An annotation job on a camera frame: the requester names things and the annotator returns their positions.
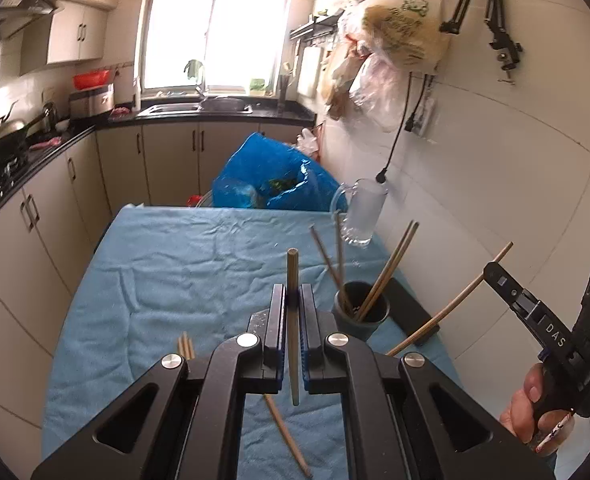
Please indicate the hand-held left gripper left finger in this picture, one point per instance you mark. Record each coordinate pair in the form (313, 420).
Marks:
(280, 350)

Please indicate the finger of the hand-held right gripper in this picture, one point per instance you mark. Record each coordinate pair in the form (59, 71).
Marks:
(500, 277)

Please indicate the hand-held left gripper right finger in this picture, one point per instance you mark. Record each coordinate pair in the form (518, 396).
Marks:
(307, 355)

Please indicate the tan wooden chopstick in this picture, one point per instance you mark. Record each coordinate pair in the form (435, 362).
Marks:
(186, 345)
(397, 267)
(180, 347)
(390, 265)
(327, 265)
(455, 302)
(287, 435)
(293, 300)
(191, 350)
(340, 260)

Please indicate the dark grey chopstick holder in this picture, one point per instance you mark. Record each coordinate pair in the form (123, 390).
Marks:
(360, 327)

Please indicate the person's right hand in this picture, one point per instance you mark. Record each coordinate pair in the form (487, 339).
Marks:
(532, 382)

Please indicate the black rectangular case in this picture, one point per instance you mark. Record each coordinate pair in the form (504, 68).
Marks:
(415, 310)

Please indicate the blue tablecloth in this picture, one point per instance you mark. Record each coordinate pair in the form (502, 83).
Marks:
(175, 260)

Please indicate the clear glass mug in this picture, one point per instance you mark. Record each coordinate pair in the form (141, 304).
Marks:
(362, 210)

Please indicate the red bucket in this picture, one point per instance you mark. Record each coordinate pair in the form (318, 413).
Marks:
(196, 200)

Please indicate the blue plastic bag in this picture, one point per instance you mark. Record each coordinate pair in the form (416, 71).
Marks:
(265, 165)

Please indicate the white plastic bag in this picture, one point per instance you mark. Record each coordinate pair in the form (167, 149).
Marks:
(309, 140)

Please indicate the beige base cabinets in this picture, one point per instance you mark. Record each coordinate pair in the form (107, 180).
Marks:
(170, 160)

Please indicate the black kitchen countertop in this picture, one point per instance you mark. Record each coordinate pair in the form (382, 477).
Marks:
(275, 116)

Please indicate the dark countertop utensil cup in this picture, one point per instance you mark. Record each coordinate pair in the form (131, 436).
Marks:
(283, 92)

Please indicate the steel kitchen sink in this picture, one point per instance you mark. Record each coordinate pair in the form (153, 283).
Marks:
(195, 106)

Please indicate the green countertop item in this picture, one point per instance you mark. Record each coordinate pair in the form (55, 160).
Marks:
(257, 86)

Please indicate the hanging plastic bags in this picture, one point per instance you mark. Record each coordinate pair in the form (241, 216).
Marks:
(395, 25)

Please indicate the white cutting board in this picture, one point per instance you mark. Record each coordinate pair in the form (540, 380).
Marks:
(309, 72)

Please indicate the pink raw meat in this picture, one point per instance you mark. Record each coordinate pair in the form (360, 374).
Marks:
(121, 111)
(46, 143)

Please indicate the faucet with green cloth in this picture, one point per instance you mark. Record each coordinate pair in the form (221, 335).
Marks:
(197, 75)

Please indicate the white bottle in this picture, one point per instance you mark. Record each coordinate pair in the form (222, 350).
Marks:
(137, 95)

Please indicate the silver steel appliance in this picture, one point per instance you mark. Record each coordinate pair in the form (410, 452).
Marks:
(92, 102)

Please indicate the steel kettle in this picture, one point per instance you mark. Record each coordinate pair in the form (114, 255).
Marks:
(50, 117)

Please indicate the red plastic basin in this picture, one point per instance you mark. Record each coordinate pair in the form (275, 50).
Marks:
(91, 79)

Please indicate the black gas stove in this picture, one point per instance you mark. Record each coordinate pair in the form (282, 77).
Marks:
(0, 175)

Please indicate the kitchen window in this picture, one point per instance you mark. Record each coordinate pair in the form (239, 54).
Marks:
(215, 25)

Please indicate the black wok with lid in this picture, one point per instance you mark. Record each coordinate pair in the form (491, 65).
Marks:
(7, 135)

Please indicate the beige upper cabinets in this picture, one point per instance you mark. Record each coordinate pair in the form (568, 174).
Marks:
(75, 35)

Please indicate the steel range hood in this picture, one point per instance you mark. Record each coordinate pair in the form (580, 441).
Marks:
(20, 10)

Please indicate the white wall power strip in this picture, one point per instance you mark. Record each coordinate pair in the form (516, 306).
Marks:
(424, 116)

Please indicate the metal wall rack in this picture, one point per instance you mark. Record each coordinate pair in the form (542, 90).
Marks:
(315, 25)

